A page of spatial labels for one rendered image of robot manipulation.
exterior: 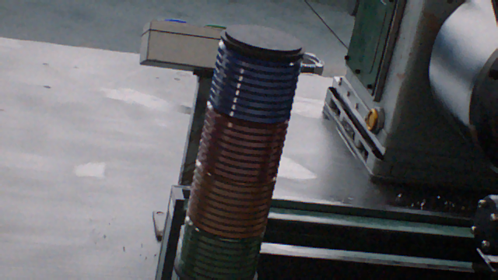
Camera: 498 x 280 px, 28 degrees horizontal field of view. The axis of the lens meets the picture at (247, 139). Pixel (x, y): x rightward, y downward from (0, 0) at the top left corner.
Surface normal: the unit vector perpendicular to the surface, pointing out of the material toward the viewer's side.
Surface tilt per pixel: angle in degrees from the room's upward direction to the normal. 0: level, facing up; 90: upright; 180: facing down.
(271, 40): 0
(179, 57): 67
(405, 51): 89
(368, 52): 90
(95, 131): 0
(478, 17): 54
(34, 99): 0
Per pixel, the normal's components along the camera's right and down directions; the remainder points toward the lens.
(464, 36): -0.80, -0.48
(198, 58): 0.22, 0.00
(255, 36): 0.19, -0.91
